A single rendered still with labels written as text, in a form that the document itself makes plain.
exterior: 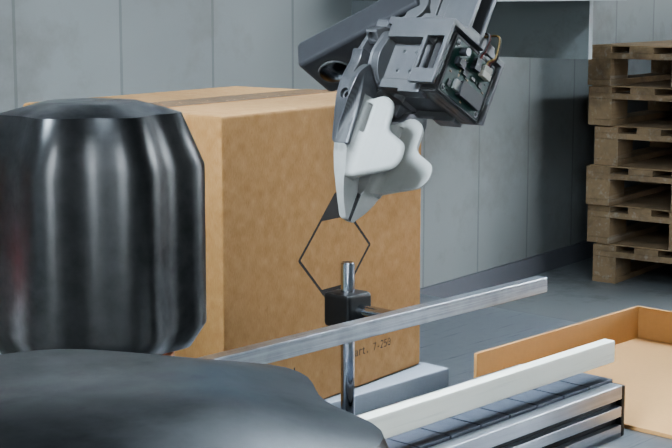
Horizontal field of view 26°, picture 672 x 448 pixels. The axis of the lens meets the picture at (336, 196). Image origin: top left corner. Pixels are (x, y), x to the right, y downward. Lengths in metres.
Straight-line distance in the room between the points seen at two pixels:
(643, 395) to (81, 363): 1.30
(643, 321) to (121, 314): 1.19
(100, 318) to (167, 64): 3.96
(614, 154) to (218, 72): 2.13
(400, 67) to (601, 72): 5.10
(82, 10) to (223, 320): 3.06
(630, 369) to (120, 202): 1.07
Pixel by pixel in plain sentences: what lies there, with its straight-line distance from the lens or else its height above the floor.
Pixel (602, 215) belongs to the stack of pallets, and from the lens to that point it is 6.24.
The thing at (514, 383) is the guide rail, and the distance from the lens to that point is 1.20.
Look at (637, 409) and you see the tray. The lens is 1.40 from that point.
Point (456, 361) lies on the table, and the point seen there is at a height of 0.83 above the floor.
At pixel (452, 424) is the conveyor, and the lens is 1.17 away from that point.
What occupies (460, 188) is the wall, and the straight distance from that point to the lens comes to 5.84.
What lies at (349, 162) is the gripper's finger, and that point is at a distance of 1.06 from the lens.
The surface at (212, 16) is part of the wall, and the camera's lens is 4.62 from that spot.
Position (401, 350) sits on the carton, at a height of 0.87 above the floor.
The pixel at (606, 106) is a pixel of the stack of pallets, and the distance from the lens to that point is 6.16.
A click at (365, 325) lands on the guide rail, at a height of 0.96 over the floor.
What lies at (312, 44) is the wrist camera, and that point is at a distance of 1.15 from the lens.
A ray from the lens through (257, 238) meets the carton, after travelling 1.23.
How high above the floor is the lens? 1.22
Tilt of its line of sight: 8 degrees down
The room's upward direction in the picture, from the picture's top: straight up
